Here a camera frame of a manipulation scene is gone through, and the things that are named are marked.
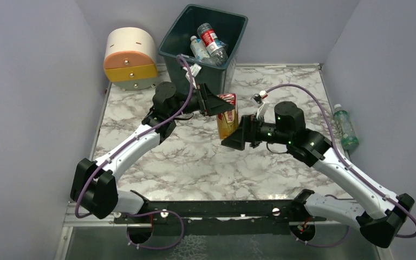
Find dark green plastic bin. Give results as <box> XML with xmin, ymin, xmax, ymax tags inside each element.
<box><xmin>158</xmin><ymin>4</ymin><xmax>248</xmax><ymax>94</ymax></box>

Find aluminium frame rail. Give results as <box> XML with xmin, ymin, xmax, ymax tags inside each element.
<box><xmin>54</xmin><ymin>200</ymin><xmax>393</xmax><ymax>260</ymax></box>

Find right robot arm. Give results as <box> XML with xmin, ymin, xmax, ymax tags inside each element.
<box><xmin>221</xmin><ymin>101</ymin><xmax>415</xmax><ymax>248</ymax></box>

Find cream orange drawer box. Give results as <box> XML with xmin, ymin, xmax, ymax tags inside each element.
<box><xmin>103</xmin><ymin>27</ymin><xmax>159</xmax><ymax>91</ymax></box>

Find red cap bottle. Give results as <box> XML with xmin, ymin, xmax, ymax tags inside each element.
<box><xmin>197</xmin><ymin>23</ymin><xmax>228</xmax><ymax>67</ymax></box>

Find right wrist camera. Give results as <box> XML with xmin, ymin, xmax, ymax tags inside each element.
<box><xmin>251</xmin><ymin>90</ymin><xmax>270</xmax><ymax>119</ymax></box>

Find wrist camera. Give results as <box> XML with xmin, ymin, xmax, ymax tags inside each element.
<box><xmin>251</xmin><ymin>90</ymin><xmax>270</xmax><ymax>119</ymax></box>
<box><xmin>183</xmin><ymin>63</ymin><xmax>202</xmax><ymax>81</ymax></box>

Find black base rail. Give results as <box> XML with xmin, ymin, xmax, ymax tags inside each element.
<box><xmin>114</xmin><ymin>199</ymin><xmax>322</xmax><ymax>236</ymax></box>

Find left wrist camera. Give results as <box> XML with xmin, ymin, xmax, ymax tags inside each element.
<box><xmin>183</xmin><ymin>63</ymin><xmax>202</xmax><ymax>81</ymax></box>

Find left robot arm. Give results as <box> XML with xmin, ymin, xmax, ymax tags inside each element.
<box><xmin>70</xmin><ymin>82</ymin><xmax>234</xmax><ymax>219</ymax></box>

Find amber tea bottle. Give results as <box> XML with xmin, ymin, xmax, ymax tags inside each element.
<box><xmin>217</xmin><ymin>93</ymin><xmax>239</xmax><ymax>140</ymax></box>

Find green tea bottle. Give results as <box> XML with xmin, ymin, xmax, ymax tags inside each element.
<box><xmin>333</xmin><ymin>104</ymin><xmax>359</xmax><ymax>151</ymax></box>

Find clear bottle light blue label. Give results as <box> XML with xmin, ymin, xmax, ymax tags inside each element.
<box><xmin>190</xmin><ymin>36</ymin><xmax>210</xmax><ymax>62</ymax></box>

